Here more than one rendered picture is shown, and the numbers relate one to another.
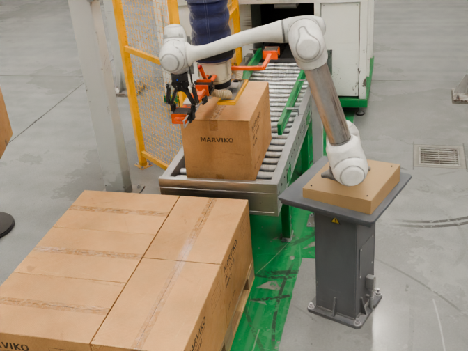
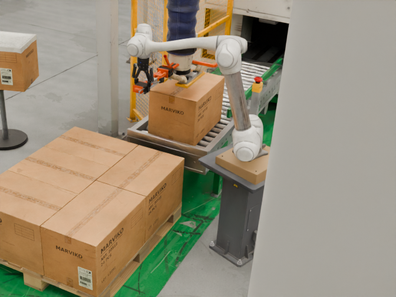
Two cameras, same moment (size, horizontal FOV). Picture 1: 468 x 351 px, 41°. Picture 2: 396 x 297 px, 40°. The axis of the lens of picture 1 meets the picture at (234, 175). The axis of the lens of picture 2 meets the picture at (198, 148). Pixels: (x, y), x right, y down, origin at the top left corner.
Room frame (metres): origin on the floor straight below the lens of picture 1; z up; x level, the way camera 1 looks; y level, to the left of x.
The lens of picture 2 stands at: (-0.53, -0.53, 2.60)
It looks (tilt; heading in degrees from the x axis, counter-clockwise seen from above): 29 degrees down; 6
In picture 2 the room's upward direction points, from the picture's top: 5 degrees clockwise
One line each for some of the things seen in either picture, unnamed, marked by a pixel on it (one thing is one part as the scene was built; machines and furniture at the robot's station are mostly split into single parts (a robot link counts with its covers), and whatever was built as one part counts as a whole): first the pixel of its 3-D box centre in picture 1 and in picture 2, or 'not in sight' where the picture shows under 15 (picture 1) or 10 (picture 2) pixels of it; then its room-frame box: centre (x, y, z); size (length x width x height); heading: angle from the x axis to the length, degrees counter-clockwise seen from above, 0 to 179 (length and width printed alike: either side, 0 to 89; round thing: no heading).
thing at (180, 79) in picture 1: (180, 81); (143, 63); (2.73, 0.21, 1.36); 0.08 x 0.07 x 0.09; 74
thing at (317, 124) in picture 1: (317, 154); (250, 138); (3.57, -0.54, 0.50); 0.07 x 0.07 x 1.00; 74
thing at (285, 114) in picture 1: (303, 85); (261, 85); (4.54, -0.58, 0.60); 1.60 x 0.10 x 0.09; 164
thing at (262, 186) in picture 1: (217, 184); (166, 142); (3.15, 0.10, 0.58); 0.70 x 0.03 x 0.06; 74
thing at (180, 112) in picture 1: (181, 115); (140, 87); (2.73, 0.22, 1.20); 0.08 x 0.07 x 0.05; 165
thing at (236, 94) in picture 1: (232, 89); (190, 76); (3.28, -0.04, 1.10); 0.34 x 0.10 x 0.05; 165
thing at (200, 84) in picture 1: (203, 88); (165, 71); (3.06, 0.12, 1.20); 0.10 x 0.08 x 0.06; 75
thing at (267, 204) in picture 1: (219, 200); (165, 154); (3.15, 0.10, 0.48); 0.70 x 0.03 x 0.15; 74
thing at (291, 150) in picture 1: (303, 116); (254, 108); (4.19, -0.54, 0.50); 2.31 x 0.05 x 0.19; 164
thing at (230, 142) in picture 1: (229, 129); (187, 105); (3.51, 0.01, 0.75); 0.60 x 0.40 x 0.40; 165
